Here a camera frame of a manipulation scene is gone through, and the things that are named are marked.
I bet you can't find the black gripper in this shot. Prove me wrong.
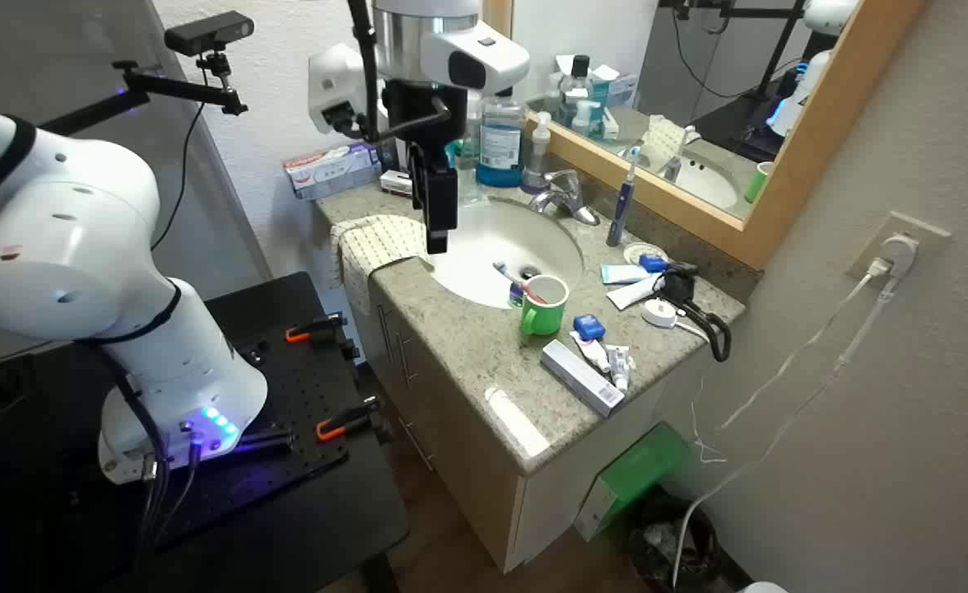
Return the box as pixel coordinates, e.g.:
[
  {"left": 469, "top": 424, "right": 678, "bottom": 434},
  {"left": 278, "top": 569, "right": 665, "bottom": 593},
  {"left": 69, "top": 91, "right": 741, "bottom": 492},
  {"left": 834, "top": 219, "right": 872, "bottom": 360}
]
[{"left": 401, "top": 81, "right": 472, "bottom": 256}]

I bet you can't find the green mug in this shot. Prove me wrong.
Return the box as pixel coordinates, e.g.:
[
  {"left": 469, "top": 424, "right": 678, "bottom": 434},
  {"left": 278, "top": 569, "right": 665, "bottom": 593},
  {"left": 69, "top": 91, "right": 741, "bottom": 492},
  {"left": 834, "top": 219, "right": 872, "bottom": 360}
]
[{"left": 517, "top": 274, "right": 574, "bottom": 342}]

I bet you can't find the white sink basin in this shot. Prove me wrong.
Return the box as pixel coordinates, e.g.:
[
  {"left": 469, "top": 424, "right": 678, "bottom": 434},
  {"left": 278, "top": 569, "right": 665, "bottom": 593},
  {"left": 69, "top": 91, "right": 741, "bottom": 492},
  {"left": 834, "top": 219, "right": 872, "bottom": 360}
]
[{"left": 429, "top": 200, "right": 588, "bottom": 315}]

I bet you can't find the white folded towel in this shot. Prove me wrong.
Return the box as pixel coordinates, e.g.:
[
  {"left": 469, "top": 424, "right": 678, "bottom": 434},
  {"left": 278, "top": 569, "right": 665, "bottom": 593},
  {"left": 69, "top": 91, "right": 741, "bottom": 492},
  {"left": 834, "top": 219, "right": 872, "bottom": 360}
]
[{"left": 332, "top": 212, "right": 434, "bottom": 290}]

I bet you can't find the white lying tube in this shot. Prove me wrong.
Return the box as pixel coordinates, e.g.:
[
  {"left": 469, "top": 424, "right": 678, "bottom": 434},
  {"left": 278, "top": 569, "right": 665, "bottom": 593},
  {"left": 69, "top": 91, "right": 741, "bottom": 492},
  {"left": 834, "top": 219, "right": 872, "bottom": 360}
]
[{"left": 377, "top": 167, "right": 417, "bottom": 200}]

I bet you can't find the blue mouthwash bottle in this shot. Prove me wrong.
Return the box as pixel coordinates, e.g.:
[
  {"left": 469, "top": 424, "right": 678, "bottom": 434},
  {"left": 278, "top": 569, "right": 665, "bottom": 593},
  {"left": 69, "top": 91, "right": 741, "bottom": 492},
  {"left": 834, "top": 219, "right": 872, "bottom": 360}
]
[{"left": 473, "top": 85, "right": 531, "bottom": 192}]

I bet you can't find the small clear soap bottle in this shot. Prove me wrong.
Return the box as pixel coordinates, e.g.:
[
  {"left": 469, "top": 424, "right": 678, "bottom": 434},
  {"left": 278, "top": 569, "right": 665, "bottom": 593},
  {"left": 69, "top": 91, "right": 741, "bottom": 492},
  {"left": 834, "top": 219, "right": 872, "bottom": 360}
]
[{"left": 520, "top": 109, "right": 557, "bottom": 198}]

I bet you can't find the white tissue box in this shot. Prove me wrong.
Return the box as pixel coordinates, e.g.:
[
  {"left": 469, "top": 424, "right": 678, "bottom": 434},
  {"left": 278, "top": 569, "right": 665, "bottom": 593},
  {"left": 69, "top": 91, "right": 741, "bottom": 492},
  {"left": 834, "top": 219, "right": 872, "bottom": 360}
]
[{"left": 280, "top": 138, "right": 381, "bottom": 204}]

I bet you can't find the orange black clamp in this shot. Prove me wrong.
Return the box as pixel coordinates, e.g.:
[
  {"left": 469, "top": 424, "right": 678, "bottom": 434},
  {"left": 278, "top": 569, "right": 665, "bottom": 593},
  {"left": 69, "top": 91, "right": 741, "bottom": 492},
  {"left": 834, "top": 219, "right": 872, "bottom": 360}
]
[
  {"left": 314, "top": 396, "right": 384, "bottom": 449},
  {"left": 282, "top": 315, "right": 346, "bottom": 350}
]

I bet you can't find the blue electric toothbrush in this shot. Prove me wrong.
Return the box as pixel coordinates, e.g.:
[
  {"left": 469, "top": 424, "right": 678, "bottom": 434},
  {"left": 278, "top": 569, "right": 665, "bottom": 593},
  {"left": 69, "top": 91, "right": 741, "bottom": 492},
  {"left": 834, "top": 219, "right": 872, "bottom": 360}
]
[{"left": 607, "top": 151, "right": 641, "bottom": 250}]

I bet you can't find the white tube blue cap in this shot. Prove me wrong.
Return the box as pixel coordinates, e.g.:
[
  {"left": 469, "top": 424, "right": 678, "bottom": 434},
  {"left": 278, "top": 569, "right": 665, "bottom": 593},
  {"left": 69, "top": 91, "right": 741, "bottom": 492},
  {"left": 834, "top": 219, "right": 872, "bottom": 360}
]
[{"left": 596, "top": 250, "right": 676, "bottom": 290}]

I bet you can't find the white flat squeeze tube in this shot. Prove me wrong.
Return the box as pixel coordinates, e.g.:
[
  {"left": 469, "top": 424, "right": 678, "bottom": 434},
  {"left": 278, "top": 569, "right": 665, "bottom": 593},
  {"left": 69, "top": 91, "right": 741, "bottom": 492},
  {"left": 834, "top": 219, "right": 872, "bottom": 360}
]
[{"left": 607, "top": 274, "right": 668, "bottom": 318}]

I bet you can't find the white toothpaste box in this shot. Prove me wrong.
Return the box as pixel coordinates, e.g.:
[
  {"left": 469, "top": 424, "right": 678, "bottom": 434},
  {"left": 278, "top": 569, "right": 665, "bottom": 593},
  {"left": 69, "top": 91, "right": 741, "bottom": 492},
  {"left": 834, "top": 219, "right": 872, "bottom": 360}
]
[{"left": 538, "top": 340, "right": 628, "bottom": 419}]

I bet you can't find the wooden vanity cabinet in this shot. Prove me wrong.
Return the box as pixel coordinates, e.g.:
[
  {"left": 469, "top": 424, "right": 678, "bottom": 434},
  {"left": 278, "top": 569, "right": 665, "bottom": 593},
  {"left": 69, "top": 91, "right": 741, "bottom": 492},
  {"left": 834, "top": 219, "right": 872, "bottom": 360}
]
[{"left": 362, "top": 274, "right": 689, "bottom": 577}]

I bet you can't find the crumpled white toothpaste tube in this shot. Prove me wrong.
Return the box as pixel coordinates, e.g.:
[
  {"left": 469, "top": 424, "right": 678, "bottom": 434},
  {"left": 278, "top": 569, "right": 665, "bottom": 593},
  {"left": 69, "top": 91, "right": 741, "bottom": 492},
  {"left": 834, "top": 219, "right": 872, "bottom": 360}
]
[{"left": 574, "top": 327, "right": 638, "bottom": 393}]

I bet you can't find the white round container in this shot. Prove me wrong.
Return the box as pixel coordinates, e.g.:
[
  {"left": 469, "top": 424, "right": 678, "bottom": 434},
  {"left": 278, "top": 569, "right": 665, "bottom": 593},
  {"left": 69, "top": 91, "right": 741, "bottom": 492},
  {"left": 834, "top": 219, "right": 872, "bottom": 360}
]
[{"left": 638, "top": 296, "right": 684, "bottom": 332}]

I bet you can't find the black hair trimmer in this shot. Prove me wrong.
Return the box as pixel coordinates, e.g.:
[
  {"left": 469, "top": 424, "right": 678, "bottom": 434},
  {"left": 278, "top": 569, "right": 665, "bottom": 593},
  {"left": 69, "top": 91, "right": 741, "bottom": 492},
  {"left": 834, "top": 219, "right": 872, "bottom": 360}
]
[{"left": 657, "top": 267, "right": 733, "bottom": 365}]

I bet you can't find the black robot table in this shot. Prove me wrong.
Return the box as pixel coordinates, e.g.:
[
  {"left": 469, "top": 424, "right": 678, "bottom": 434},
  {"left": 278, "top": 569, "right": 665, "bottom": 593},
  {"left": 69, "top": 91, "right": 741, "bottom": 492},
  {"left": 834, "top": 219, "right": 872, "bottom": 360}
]
[{"left": 0, "top": 271, "right": 415, "bottom": 593}]

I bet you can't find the green cardboard box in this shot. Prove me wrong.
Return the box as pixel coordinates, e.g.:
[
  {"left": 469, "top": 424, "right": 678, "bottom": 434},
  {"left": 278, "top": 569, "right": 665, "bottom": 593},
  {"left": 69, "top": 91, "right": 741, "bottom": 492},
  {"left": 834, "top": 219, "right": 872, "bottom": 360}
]
[{"left": 575, "top": 422, "right": 696, "bottom": 540}]

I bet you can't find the black trash bin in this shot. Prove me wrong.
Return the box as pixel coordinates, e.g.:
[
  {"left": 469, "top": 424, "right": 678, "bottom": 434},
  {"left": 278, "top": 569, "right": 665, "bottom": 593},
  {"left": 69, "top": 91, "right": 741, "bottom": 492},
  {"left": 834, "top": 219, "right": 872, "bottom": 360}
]
[{"left": 614, "top": 492, "right": 755, "bottom": 593}]

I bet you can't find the wooden framed mirror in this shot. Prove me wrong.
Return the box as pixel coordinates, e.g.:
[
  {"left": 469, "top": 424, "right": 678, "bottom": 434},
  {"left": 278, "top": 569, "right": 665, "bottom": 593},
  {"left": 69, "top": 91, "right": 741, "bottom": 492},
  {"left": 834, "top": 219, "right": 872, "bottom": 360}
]
[{"left": 482, "top": 0, "right": 931, "bottom": 274}]

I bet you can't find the white charger plug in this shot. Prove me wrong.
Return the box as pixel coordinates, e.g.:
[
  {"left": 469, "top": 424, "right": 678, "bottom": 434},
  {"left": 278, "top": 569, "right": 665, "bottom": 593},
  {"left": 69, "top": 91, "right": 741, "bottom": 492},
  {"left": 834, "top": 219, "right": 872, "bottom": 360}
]
[{"left": 875, "top": 232, "right": 922, "bottom": 282}]

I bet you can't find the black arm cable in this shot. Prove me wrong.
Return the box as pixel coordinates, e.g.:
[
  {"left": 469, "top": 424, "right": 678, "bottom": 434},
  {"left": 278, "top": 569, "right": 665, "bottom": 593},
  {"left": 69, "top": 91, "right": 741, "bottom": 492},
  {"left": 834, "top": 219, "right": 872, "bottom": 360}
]
[{"left": 346, "top": 0, "right": 392, "bottom": 138}]

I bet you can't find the black camera cable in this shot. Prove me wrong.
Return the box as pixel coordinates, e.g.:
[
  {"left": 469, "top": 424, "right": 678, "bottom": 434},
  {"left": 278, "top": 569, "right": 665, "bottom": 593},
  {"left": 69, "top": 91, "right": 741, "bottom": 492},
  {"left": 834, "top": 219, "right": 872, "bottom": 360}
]
[{"left": 147, "top": 99, "right": 208, "bottom": 255}]

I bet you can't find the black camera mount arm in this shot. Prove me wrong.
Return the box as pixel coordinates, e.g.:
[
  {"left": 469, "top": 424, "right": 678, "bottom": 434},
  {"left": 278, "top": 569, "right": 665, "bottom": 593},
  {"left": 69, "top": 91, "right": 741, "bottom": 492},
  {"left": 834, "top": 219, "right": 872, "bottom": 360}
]
[{"left": 39, "top": 48, "right": 254, "bottom": 141}]

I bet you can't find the black exterior camera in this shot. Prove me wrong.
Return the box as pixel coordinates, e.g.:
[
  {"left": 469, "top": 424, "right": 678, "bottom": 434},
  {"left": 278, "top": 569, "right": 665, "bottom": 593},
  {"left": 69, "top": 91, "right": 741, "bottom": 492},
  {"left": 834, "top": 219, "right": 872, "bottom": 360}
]
[{"left": 163, "top": 9, "right": 256, "bottom": 56}]

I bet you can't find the thin white cable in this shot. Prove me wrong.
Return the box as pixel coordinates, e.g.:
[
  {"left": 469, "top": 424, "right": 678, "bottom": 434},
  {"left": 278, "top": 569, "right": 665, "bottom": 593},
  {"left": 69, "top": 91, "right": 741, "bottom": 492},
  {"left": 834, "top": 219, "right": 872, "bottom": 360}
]
[{"left": 689, "top": 262, "right": 887, "bottom": 464}]

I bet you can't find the black base cable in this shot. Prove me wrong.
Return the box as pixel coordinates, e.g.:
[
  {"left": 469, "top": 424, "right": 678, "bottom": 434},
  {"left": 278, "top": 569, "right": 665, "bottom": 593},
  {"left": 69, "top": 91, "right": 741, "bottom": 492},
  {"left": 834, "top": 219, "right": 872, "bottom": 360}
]
[{"left": 109, "top": 360, "right": 208, "bottom": 593}]

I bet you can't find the white charger cable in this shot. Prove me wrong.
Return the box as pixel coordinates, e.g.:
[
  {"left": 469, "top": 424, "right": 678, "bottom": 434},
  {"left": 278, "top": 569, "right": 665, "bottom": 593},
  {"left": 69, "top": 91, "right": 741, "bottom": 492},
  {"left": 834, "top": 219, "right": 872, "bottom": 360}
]
[{"left": 665, "top": 267, "right": 906, "bottom": 593}]

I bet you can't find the white wall outlet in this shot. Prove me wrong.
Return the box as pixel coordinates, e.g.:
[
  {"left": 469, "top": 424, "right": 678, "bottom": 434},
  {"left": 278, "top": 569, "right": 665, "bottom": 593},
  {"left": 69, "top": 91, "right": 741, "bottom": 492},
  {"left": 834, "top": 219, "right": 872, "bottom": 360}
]
[{"left": 846, "top": 208, "right": 956, "bottom": 290}]

